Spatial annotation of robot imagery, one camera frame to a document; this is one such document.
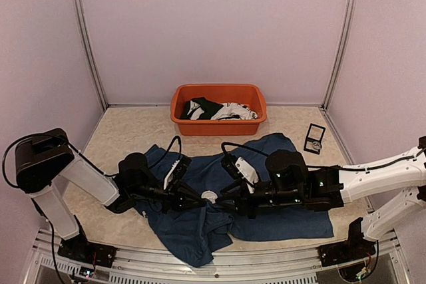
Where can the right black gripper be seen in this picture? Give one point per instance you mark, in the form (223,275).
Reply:
(244,205)

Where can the black and white garment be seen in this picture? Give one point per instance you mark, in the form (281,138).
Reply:
(203,109)

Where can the dark blue t-shirt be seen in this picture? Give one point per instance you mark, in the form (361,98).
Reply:
(193,235)

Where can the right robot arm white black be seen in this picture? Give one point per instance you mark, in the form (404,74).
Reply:
(321,188)

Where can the black square display box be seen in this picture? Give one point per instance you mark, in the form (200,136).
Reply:
(315,133)

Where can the left aluminium corner post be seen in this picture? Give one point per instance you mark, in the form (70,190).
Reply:
(88,49)

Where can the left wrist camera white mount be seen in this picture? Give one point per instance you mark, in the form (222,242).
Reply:
(176,172)

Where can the aluminium corner post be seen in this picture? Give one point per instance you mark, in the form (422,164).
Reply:
(338,60)
(88,49)

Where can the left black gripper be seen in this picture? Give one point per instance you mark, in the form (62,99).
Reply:
(176,197)

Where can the right aluminium corner post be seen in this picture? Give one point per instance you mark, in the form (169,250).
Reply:
(338,60)

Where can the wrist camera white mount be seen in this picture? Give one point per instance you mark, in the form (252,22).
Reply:
(176,172)
(239,168)

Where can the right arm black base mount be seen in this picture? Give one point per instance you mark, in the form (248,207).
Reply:
(342,252)

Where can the orange plastic tub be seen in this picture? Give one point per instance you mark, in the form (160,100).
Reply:
(247,94)

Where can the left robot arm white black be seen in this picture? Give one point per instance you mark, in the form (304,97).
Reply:
(42,157)

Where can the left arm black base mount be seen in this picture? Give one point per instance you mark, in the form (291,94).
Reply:
(94,254)

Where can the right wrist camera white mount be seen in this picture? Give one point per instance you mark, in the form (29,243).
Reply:
(239,168)

